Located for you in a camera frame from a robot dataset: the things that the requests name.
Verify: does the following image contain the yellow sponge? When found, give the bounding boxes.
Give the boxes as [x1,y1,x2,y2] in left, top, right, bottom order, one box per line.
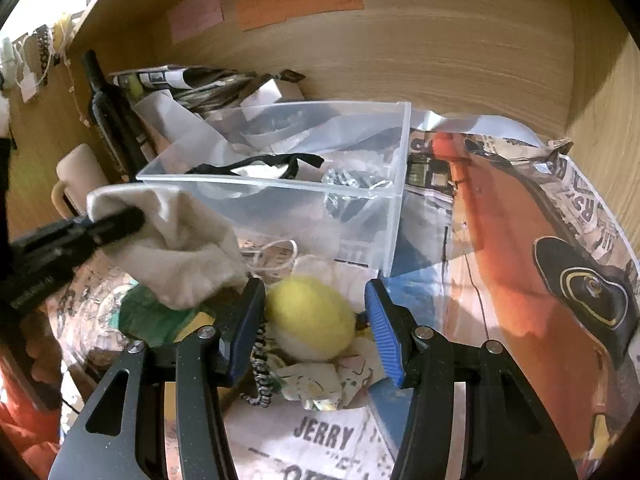
[174,311,215,342]

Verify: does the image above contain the white cloth pouch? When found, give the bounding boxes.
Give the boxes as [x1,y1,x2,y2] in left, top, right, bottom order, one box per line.
[87,183,248,310]

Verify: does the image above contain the yellow soft ball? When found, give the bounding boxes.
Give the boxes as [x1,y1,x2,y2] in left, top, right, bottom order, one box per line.
[265,274,356,362]

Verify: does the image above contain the clear plastic storage box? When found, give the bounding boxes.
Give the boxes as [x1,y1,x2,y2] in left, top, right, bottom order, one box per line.
[134,92,411,275]

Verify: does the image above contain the beige ceramic mug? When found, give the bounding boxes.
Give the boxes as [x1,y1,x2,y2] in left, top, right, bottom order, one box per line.
[51,143,110,219]

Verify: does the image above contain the dark wine bottle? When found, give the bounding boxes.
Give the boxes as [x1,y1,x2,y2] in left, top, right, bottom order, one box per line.
[82,50,151,182]

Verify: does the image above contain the white hanging tag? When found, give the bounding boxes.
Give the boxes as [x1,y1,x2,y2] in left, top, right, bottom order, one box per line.
[18,70,39,103]

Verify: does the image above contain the vintage newspaper print mat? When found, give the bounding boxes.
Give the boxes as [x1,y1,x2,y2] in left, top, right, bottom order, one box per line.
[46,119,640,480]

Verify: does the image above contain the stack of newspapers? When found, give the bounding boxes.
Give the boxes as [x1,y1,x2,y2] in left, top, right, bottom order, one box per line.
[108,64,306,114]

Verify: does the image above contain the pink sticky note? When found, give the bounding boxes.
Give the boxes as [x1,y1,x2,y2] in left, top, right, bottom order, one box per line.
[167,0,224,44]

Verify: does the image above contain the orange sticky note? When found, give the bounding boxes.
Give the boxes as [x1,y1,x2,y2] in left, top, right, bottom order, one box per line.
[235,0,364,32]

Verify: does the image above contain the black white beaded chain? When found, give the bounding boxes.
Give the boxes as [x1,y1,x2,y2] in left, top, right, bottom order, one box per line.
[238,324,276,408]

